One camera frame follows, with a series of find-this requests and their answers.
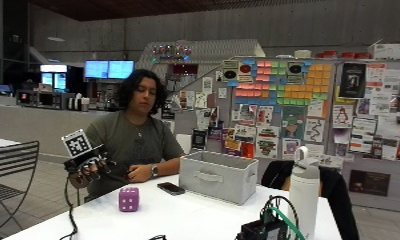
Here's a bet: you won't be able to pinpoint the purple plush die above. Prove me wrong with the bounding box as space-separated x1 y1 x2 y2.
117 186 141 213

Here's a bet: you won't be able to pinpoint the the person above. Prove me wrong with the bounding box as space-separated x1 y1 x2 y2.
82 68 186 202

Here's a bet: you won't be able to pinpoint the white cube of black markers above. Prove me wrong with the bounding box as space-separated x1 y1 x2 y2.
60 128 93 159

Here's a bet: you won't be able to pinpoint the black smartphone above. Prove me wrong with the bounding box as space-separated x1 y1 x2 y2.
156 181 186 196

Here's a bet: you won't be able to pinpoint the grey fabric storage bin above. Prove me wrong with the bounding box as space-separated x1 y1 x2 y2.
177 150 260 206

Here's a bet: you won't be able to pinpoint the black metal slatted chair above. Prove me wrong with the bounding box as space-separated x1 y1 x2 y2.
0 140 40 236

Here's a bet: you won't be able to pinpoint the grey service counter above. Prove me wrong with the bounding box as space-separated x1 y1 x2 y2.
0 94 117 158

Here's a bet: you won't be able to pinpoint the lit drinks fridge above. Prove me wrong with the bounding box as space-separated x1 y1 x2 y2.
39 72 69 93

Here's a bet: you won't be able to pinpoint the lit white menu sign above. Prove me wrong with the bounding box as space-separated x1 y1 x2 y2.
39 64 69 74

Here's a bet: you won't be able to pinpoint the black electronics box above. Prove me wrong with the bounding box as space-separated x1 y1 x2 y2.
234 218 290 240

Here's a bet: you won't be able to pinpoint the staircase with coloured lights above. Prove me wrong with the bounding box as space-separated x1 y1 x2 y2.
134 38 266 98

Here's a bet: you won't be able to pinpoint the white insulated water bottle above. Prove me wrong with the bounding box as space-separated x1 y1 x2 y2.
287 145 321 240

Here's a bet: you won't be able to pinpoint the mosaic of coloured sticky notes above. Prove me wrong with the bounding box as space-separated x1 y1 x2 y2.
225 58 333 107

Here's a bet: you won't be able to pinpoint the chair with black jacket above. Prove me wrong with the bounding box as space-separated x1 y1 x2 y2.
260 159 361 240

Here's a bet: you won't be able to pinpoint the white round container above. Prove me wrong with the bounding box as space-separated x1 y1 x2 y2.
293 49 313 59

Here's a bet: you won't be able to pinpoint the dark sign panel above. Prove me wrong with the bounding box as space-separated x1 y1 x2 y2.
347 169 391 197

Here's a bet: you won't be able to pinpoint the group of paper posters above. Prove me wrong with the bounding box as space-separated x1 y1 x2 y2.
177 61 400 162

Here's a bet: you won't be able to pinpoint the black framed poster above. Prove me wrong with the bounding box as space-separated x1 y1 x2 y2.
338 62 367 100

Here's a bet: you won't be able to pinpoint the grey notice board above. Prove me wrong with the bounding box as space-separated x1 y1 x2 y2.
164 56 400 214

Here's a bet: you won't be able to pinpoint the row of red bowls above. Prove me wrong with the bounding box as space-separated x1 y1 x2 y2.
314 50 373 60

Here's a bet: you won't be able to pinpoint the black glove cable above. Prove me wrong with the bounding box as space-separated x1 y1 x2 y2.
62 177 80 240

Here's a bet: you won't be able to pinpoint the blue wall screen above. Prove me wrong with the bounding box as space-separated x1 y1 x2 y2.
84 60 110 80
108 60 134 80

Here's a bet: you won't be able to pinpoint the black looped cables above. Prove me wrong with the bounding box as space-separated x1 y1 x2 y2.
258 194 299 234

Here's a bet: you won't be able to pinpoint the green cable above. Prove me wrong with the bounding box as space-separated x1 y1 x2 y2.
267 206 306 240

